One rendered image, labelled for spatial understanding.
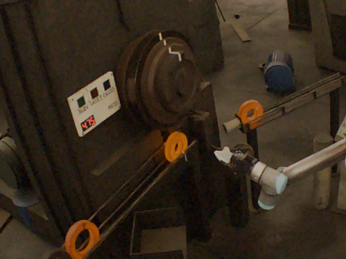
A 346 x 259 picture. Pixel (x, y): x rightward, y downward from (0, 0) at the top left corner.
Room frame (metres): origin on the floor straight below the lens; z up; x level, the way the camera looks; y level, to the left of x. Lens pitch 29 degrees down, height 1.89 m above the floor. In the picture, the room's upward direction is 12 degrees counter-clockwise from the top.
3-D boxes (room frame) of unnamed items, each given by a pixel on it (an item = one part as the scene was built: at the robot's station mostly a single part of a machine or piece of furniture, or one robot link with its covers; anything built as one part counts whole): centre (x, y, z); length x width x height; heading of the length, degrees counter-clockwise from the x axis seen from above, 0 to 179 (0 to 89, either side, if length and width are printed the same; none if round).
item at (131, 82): (1.85, -0.01, 1.11); 0.47 x 0.06 x 0.47; 139
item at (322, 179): (1.95, -0.86, 0.26); 0.12 x 0.12 x 0.52
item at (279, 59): (3.81, -1.19, 0.17); 0.57 x 0.31 x 0.34; 159
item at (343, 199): (1.88, -1.01, 0.31); 0.24 x 0.16 x 0.62; 139
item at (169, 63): (1.79, -0.08, 1.11); 0.28 x 0.06 x 0.28; 139
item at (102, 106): (1.67, 0.30, 1.15); 0.26 x 0.02 x 0.18; 139
